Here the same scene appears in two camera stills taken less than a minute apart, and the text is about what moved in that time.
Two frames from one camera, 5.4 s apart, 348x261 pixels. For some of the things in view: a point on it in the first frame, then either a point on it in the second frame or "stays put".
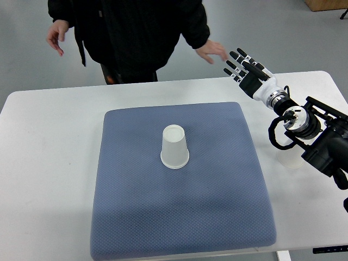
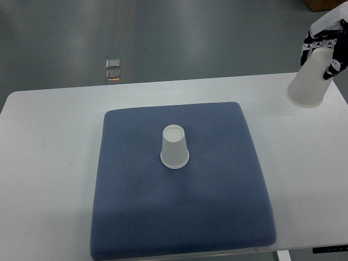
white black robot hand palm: x=256 y=83 -> x=334 y=26
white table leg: x=284 y=255 stays put
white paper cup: x=291 y=157 -> x=306 y=88
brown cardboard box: x=326 y=5 stays put
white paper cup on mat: x=174 y=153 stays put
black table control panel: x=342 y=248 stays put
